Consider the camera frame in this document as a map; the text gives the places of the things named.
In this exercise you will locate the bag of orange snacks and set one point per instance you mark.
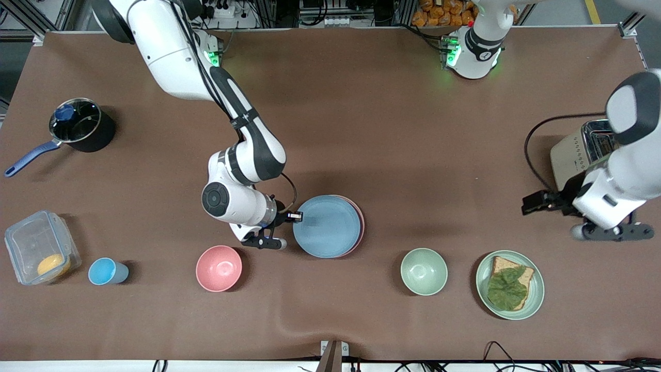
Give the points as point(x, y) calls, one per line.
point(444, 13)

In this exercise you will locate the brown table cloth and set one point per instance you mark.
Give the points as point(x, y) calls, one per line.
point(392, 129)

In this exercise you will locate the blue plate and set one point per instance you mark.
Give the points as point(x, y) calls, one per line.
point(326, 226)

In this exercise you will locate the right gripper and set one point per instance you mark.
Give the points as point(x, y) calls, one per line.
point(281, 216)

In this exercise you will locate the green lettuce leaf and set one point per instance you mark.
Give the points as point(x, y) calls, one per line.
point(507, 292)

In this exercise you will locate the green bowl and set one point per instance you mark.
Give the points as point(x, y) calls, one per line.
point(424, 272)

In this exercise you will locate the green plate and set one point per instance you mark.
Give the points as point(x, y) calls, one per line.
point(537, 289)

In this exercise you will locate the pink plate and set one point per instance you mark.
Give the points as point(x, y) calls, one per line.
point(362, 225)

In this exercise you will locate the blue cup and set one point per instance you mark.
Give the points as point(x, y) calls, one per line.
point(106, 271)

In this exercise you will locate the glass lid blue knob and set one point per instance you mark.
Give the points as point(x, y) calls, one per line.
point(77, 121)

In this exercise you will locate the clear plastic container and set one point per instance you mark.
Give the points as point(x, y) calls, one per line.
point(31, 243)

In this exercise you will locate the brown bread slice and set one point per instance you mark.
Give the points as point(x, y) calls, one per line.
point(503, 263)

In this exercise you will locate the metal table bracket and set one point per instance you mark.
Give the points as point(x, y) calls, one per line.
point(334, 354)

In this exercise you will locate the white power strip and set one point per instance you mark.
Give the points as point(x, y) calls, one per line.
point(222, 10)

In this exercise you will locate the aluminium frame profile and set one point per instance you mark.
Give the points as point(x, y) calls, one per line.
point(44, 20)
point(638, 23)

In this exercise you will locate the silver toaster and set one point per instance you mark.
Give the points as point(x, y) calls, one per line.
point(573, 160)

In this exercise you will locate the orange round food piece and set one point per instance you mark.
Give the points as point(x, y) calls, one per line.
point(53, 265)

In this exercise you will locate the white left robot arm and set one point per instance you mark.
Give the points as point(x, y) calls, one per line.
point(632, 170)

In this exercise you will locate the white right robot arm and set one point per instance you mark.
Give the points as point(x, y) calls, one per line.
point(175, 57)

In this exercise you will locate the pink bowl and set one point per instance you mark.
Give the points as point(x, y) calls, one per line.
point(219, 268)

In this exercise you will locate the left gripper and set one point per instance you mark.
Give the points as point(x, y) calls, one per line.
point(560, 200)

